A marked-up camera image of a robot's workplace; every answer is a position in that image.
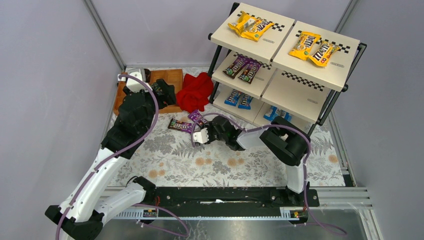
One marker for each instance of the cream three-tier shelf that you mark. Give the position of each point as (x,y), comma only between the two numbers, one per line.
(299,87)

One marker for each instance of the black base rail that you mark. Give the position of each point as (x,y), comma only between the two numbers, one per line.
(225,201)

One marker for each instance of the brown M&M bag on shelf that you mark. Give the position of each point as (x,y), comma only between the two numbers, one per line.
(233,69)

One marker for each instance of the blue M&M bag bottom shelf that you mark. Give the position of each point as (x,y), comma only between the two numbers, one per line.
(233,98)

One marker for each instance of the purple candy bag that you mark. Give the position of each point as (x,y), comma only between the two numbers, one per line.
(197,117)
(179,125)

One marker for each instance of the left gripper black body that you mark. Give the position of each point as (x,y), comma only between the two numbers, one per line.
(163,91)

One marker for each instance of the blue M&M bag moved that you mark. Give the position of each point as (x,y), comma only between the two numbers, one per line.
(245,102)

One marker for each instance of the yellow M&M bag on shelf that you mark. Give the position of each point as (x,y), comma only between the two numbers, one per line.
(259,27)

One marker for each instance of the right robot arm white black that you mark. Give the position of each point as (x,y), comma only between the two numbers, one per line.
(289,144)

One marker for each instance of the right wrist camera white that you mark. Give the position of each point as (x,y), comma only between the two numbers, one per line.
(201,137)

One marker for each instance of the light blue candy bag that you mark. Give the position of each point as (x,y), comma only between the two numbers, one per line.
(287,116)

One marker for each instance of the floral tablecloth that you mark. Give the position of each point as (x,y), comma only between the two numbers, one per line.
(168,159)

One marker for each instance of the wooden compartment tray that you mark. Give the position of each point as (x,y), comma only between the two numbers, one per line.
(172,77)

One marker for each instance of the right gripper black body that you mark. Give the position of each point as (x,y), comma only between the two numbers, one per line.
(212,129)

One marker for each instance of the red cloth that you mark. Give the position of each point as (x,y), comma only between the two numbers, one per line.
(195,92)

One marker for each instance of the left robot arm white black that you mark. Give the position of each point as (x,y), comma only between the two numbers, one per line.
(83,214)

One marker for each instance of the brown m&m bag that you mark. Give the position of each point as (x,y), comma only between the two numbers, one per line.
(250,71)
(233,69)

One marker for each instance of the yellow candy bag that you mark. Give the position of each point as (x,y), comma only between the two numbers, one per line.
(322,56)
(304,44)
(243,23)

